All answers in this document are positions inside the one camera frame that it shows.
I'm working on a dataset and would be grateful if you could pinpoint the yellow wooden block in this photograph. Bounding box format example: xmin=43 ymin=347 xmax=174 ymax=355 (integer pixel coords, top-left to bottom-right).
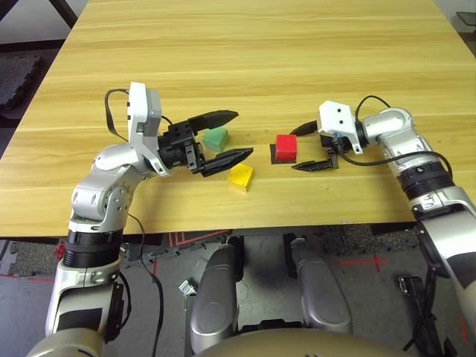
xmin=227 ymin=162 xmax=255 ymax=194

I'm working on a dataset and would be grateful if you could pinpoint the green wooden block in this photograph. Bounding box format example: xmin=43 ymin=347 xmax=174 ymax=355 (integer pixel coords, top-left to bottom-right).
xmin=202 ymin=126 xmax=230 ymax=152

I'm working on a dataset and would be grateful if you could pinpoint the silver left robot leg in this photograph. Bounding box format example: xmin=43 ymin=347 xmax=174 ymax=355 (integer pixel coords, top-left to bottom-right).
xmin=184 ymin=236 xmax=245 ymax=354

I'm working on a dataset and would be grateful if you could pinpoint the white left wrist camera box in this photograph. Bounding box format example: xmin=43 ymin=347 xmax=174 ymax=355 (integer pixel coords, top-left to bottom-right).
xmin=125 ymin=81 xmax=165 ymax=178

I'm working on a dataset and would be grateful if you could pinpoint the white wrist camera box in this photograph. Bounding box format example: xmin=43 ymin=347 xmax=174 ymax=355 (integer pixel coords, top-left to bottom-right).
xmin=318 ymin=100 xmax=364 ymax=155
xmin=125 ymin=81 xmax=165 ymax=178

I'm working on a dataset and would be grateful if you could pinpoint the black square tape marker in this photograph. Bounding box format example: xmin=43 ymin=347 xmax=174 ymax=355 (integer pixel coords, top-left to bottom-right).
xmin=269 ymin=144 xmax=298 ymax=165

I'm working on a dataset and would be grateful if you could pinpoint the red wooden block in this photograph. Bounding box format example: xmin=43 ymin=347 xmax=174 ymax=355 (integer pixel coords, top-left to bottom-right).
xmin=274 ymin=133 xmax=299 ymax=163

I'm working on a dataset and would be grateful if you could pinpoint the black foam floor mat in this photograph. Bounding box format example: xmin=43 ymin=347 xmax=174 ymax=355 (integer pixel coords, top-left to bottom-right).
xmin=0 ymin=50 xmax=48 ymax=120

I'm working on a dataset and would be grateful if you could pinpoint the black left camera cable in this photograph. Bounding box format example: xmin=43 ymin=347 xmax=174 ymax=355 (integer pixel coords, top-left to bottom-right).
xmin=104 ymin=88 xmax=132 ymax=143

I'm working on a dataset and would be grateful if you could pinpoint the speckled floor mat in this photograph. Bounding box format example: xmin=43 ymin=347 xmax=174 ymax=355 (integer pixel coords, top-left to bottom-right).
xmin=321 ymin=222 xmax=418 ymax=258

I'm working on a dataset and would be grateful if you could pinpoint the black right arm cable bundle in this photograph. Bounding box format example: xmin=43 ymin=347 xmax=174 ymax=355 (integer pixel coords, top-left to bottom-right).
xmin=403 ymin=266 xmax=458 ymax=357

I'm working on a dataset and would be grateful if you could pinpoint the black box on floor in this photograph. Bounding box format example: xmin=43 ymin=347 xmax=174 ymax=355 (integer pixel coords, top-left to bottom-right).
xmin=398 ymin=274 xmax=438 ymax=335

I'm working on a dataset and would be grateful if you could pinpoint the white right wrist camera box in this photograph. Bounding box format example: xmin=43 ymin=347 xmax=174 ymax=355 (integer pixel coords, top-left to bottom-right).
xmin=318 ymin=100 xmax=364 ymax=155

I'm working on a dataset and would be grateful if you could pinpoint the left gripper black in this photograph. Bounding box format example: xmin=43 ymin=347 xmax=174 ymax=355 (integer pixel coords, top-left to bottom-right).
xmin=158 ymin=109 xmax=255 ymax=178

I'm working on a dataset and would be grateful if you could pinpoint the beige robot torso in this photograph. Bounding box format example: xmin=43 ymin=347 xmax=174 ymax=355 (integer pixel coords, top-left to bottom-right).
xmin=25 ymin=327 xmax=409 ymax=357

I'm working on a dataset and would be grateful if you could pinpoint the black camera cable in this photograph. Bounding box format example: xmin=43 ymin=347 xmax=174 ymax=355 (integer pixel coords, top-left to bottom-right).
xmin=340 ymin=95 xmax=454 ymax=179
xmin=104 ymin=88 xmax=132 ymax=143

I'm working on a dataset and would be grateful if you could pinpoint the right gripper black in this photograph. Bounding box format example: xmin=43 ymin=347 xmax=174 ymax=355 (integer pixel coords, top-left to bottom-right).
xmin=289 ymin=120 xmax=353 ymax=173

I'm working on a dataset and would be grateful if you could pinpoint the silver right robot leg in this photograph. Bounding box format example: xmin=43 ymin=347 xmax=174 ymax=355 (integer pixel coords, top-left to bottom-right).
xmin=283 ymin=233 xmax=354 ymax=334

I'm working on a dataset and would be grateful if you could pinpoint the thin black hanging cable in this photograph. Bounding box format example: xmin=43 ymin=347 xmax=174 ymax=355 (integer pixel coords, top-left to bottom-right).
xmin=127 ymin=212 xmax=165 ymax=357

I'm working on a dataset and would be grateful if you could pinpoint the black right camera cable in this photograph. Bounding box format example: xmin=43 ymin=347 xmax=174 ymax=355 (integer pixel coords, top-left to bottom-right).
xmin=340 ymin=95 xmax=454 ymax=179

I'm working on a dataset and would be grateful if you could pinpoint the silver robot leg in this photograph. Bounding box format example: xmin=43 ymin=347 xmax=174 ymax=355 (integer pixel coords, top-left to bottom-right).
xmin=184 ymin=236 xmax=245 ymax=354
xmin=283 ymin=233 xmax=354 ymax=334

